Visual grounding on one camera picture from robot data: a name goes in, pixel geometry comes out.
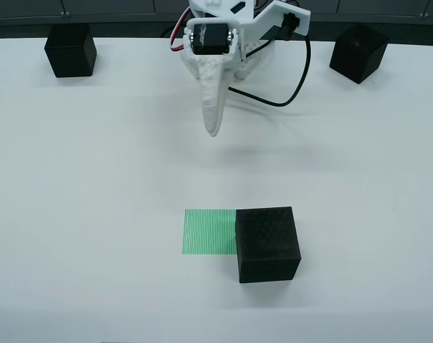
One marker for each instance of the wrist camera on white bracket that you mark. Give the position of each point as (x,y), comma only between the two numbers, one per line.
(291,23)

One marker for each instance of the dark grey cabinet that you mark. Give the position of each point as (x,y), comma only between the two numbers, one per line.
(95,7)

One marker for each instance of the green striped square patch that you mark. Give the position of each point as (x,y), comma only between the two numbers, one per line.
(209,232)

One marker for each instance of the black cube with seam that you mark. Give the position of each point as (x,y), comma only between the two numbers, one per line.
(266,243)

